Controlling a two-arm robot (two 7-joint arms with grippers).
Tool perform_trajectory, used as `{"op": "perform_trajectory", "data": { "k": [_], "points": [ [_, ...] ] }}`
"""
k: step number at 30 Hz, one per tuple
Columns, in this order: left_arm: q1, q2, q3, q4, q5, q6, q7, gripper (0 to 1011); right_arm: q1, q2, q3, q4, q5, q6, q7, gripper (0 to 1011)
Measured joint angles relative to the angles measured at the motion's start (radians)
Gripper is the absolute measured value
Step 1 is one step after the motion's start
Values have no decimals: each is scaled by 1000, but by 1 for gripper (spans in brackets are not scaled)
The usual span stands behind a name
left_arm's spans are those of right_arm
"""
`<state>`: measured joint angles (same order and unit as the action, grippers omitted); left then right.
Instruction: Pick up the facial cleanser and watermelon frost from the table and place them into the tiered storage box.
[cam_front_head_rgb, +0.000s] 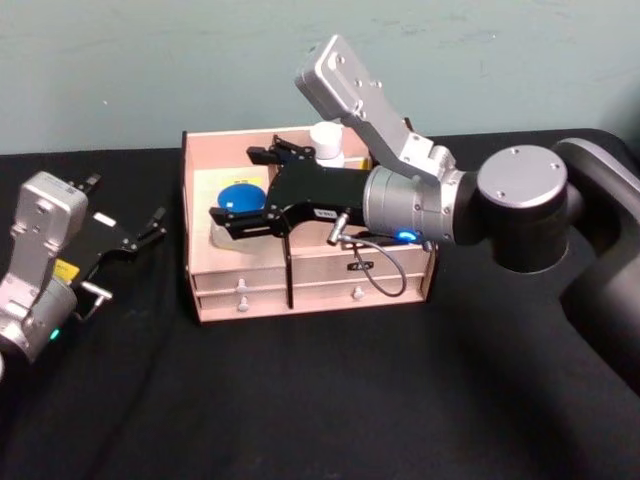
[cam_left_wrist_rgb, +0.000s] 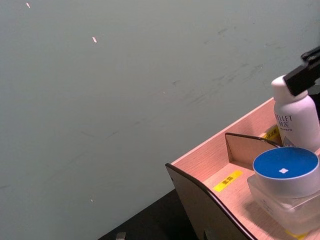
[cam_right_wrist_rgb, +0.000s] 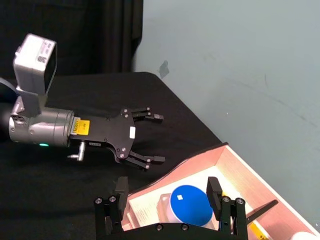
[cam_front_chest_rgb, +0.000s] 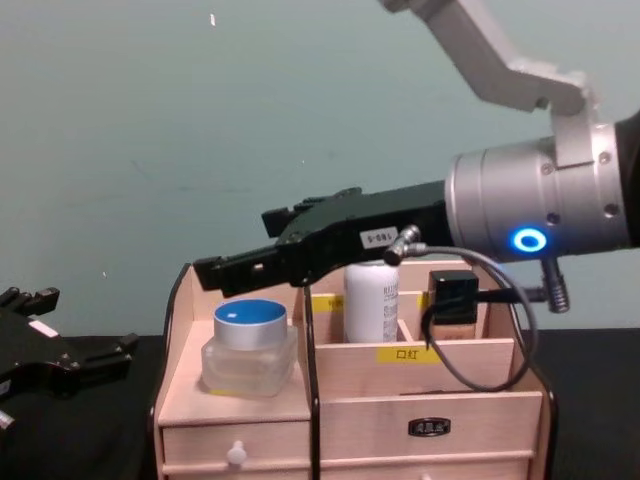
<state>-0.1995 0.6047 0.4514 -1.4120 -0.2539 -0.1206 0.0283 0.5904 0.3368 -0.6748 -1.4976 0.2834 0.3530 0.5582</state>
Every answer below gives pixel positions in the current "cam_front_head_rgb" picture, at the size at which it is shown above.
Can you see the white container with blue lid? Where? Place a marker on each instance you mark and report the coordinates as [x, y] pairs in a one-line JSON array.
[[242, 197]]

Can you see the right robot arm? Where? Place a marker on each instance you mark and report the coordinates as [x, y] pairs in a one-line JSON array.
[[520, 180]]

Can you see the white plastic bottle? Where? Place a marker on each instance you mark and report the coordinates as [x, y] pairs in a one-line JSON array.
[[327, 140]]

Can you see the white drawer knob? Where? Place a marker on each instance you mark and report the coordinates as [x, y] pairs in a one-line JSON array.
[[358, 293], [243, 304], [241, 286]]

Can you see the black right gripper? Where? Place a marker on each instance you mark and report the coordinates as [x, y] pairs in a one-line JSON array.
[[315, 192]]

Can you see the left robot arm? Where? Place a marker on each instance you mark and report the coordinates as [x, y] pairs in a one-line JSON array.
[[45, 210]]

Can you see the black table cloth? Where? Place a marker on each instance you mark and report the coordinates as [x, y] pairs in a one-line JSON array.
[[300, 400]]

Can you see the wooden organizer box with drawers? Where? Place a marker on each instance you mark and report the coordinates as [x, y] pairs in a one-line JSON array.
[[325, 272]]

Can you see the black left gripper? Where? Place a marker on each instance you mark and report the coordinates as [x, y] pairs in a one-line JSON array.
[[102, 240]]

